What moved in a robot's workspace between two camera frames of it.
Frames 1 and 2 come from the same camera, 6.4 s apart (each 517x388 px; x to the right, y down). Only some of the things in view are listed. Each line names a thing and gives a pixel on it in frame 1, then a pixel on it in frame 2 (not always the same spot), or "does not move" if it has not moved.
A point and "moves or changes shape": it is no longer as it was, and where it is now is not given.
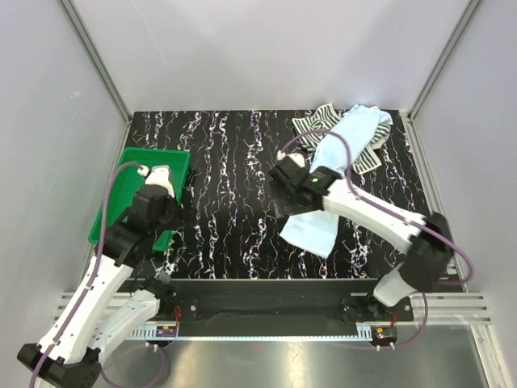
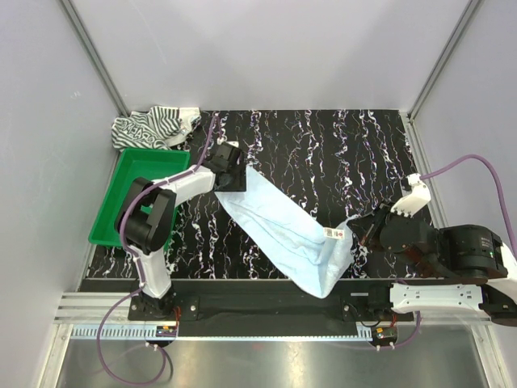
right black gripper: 279,194 → 364,225
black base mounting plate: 275,301 does not move
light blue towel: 314,231 moves or changes shape
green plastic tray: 128,175 does not move
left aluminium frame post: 99,63 does not move
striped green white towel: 313,127 → 159,128
